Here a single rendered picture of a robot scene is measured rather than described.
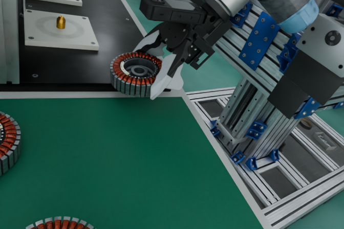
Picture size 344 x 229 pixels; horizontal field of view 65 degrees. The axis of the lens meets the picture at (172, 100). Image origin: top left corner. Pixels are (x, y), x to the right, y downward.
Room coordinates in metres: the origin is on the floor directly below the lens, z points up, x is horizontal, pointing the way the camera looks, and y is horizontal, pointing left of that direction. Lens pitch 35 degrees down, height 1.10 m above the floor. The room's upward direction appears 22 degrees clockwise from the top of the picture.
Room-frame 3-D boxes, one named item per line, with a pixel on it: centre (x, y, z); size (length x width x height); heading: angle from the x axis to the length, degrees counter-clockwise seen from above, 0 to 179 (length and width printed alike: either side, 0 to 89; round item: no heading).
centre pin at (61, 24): (0.55, 0.31, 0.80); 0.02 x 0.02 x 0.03
